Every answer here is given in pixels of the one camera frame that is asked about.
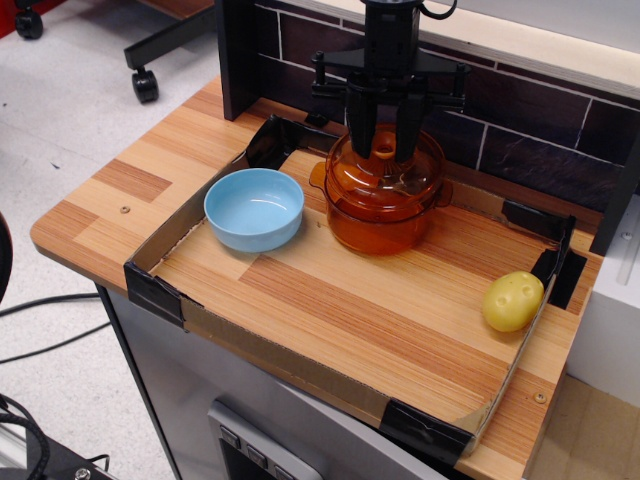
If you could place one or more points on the grey toy oven panel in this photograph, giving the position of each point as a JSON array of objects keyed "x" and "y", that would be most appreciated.
[{"x": 248, "y": 453}]

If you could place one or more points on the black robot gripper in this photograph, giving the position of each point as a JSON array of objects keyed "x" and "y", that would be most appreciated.
[{"x": 390, "y": 69}]

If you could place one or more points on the black chair base with caster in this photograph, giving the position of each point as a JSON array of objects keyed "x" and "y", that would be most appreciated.
[{"x": 192, "y": 19}]

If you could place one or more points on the yellow toy potato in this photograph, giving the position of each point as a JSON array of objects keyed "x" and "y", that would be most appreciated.
[{"x": 512, "y": 301}]

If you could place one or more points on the cardboard fence with black tape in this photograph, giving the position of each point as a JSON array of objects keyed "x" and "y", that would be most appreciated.
[{"x": 398, "y": 342}]

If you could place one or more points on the orange transparent pot lid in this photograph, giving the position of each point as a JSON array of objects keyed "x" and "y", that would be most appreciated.
[{"x": 379, "y": 184}]

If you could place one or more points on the orange transparent pot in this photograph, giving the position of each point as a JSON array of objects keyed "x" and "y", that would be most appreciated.
[{"x": 384, "y": 238}]

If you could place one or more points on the black metal base plate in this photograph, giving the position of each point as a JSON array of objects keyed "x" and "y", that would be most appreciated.
[{"x": 65, "y": 464}]

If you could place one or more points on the light blue bowl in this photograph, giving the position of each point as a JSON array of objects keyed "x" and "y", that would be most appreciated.
[{"x": 254, "y": 210}]

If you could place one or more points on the dark brick pattern backsplash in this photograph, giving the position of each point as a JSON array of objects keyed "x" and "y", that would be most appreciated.
[{"x": 574, "y": 144}]

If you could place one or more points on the black caster wheel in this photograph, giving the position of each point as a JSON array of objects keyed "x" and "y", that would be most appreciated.
[{"x": 28, "y": 23}]

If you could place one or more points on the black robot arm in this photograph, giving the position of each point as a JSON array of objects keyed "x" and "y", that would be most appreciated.
[{"x": 390, "y": 70}]

